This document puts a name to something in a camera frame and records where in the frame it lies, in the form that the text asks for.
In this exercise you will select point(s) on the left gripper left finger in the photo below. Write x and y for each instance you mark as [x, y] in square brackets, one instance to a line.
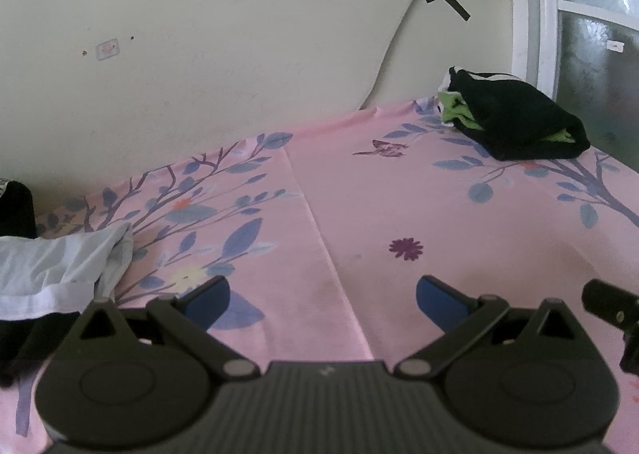
[186, 320]

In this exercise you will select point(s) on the white window frame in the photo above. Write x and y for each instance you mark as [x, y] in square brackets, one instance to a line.
[537, 46]

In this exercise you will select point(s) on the green black small garment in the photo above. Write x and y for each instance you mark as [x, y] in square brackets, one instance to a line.
[509, 118]

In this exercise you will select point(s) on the white cloth garment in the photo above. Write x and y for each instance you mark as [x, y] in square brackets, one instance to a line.
[67, 273]

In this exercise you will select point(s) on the pink floral bed sheet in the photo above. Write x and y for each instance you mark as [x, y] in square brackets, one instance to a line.
[324, 232]

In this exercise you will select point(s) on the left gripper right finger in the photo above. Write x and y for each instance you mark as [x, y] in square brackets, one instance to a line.
[463, 320]

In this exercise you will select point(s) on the black garment at left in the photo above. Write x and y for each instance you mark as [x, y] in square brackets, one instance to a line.
[26, 340]

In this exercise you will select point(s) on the small wall sticker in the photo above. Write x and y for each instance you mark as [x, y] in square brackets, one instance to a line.
[107, 49]

